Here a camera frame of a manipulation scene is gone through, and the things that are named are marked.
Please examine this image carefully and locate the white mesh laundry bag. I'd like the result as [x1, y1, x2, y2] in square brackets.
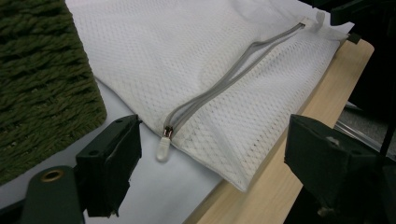
[64, 0, 356, 193]

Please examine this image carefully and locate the green knitted cloth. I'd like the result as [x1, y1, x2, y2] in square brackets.
[0, 0, 108, 187]

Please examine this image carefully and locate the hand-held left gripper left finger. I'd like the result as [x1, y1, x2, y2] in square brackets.
[75, 114, 143, 218]

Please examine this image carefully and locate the metal rail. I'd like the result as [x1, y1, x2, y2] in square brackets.
[334, 102, 396, 154]

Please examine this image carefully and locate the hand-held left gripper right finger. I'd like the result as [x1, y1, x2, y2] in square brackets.
[283, 113, 388, 217]

